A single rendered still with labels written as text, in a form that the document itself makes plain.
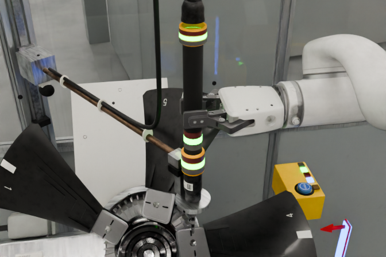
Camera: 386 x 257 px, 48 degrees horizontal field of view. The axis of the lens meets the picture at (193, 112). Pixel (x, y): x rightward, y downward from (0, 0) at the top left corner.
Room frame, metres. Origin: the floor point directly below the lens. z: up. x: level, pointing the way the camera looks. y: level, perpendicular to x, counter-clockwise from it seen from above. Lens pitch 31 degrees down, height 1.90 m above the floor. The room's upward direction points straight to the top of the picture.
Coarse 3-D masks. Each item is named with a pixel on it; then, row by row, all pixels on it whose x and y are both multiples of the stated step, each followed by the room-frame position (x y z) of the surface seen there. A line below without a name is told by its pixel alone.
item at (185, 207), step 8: (168, 160) 0.67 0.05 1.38; (176, 160) 0.66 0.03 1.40; (168, 168) 0.67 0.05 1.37; (176, 168) 0.66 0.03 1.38; (176, 176) 0.65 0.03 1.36; (176, 184) 0.66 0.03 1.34; (176, 192) 0.66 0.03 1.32; (184, 192) 0.66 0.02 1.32; (208, 192) 0.66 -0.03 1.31; (176, 200) 0.64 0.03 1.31; (184, 200) 0.64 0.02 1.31; (200, 200) 0.64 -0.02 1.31; (208, 200) 0.64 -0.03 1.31; (184, 208) 0.62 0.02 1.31; (192, 208) 0.62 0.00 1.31; (200, 208) 0.62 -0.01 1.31
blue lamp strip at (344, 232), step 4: (344, 224) 0.70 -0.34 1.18; (348, 228) 0.69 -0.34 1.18; (344, 232) 0.70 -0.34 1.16; (340, 236) 0.71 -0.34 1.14; (344, 236) 0.69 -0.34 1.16; (340, 240) 0.70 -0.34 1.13; (344, 240) 0.69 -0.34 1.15; (340, 244) 0.70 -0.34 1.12; (344, 244) 0.69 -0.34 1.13; (340, 248) 0.70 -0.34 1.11; (336, 252) 0.71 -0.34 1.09; (340, 252) 0.69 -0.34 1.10; (336, 256) 0.70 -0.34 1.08; (340, 256) 0.69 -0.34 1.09
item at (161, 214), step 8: (152, 192) 0.72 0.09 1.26; (160, 192) 0.71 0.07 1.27; (144, 200) 0.72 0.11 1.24; (152, 200) 0.71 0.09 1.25; (160, 200) 0.70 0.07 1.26; (168, 200) 0.68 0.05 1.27; (144, 208) 0.71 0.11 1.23; (152, 208) 0.69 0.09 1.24; (160, 208) 0.68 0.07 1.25; (168, 208) 0.67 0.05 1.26; (144, 216) 0.69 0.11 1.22; (152, 216) 0.68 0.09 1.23; (160, 216) 0.67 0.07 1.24; (168, 216) 0.66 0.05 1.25
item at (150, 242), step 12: (132, 228) 0.62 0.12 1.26; (144, 228) 0.61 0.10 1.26; (156, 228) 0.61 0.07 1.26; (168, 228) 0.69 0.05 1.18; (120, 240) 0.67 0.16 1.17; (132, 240) 0.60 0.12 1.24; (144, 240) 0.60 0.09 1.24; (156, 240) 0.60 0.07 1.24; (168, 240) 0.60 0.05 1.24; (120, 252) 0.58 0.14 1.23; (132, 252) 0.58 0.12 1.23; (156, 252) 0.59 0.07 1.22; (168, 252) 0.59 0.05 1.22
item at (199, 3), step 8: (184, 0) 0.65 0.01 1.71; (192, 0) 0.64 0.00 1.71; (200, 0) 0.65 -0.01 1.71; (184, 8) 0.63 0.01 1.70; (192, 8) 0.63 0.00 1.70; (200, 8) 0.63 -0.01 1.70; (184, 16) 0.63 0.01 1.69; (192, 16) 0.63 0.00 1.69; (200, 16) 0.63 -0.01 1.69; (184, 176) 0.64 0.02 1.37; (192, 176) 0.63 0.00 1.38; (200, 176) 0.64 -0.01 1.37; (184, 184) 0.64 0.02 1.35; (192, 184) 0.63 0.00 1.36; (200, 184) 0.64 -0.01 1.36; (192, 192) 0.63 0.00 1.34; (200, 192) 0.64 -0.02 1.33; (192, 200) 0.63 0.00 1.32
